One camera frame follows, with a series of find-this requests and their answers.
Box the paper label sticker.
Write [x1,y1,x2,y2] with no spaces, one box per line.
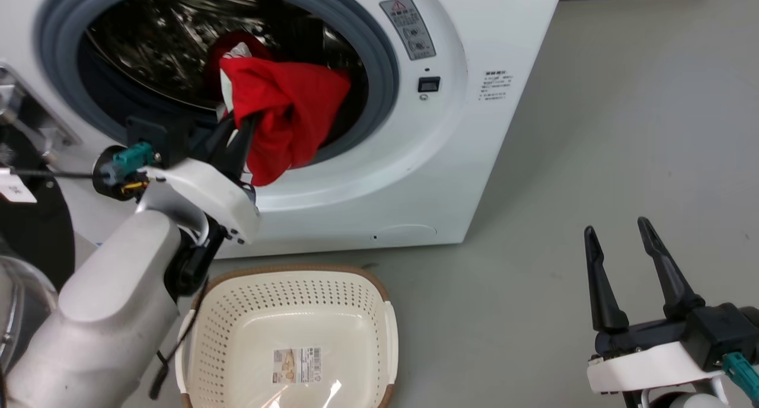
[272,347,323,384]

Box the cream perforated laundry basket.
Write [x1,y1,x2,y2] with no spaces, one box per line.
[175,264,398,408]

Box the grey warning sticker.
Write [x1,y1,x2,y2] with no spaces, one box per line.
[379,0,437,61]

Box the thin black cable white tag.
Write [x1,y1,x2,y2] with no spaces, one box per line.
[0,166,98,205]

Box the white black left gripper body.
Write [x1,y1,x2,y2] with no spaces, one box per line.
[92,116,262,245]

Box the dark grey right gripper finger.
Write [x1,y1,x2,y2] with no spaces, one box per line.
[583,225,630,334]
[637,216,706,321]

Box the white front-loading washing machine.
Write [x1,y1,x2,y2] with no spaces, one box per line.
[0,0,565,259]

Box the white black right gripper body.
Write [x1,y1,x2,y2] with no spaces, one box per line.
[586,304,759,408]

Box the red garment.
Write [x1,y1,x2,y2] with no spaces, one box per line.
[205,31,352,187]

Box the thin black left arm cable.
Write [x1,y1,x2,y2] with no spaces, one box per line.
[148,276,209,400]

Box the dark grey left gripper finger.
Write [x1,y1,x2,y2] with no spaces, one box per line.
[203,113,238,167]
[222,115,257,184]

